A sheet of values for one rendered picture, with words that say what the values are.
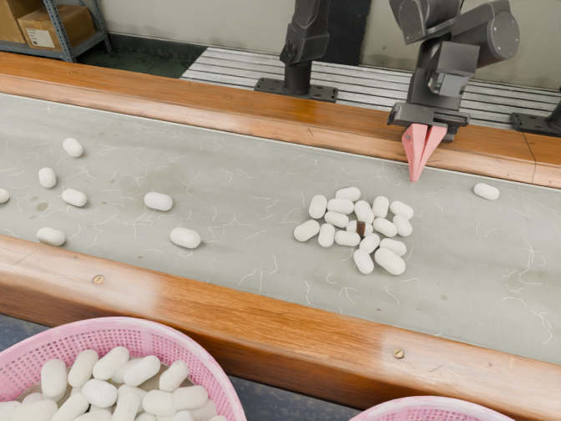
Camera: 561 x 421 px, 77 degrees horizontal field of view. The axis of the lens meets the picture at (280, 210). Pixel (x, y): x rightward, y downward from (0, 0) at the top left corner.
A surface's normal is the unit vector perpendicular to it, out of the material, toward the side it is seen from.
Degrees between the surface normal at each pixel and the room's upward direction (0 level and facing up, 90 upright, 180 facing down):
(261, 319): 0
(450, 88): 77
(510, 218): 0
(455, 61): 41
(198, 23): 89
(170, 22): 88
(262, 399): 0
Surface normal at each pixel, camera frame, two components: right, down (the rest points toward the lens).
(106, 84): 0.04, -0.70
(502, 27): 0.45, 0.05
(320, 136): -0.13, -0.01
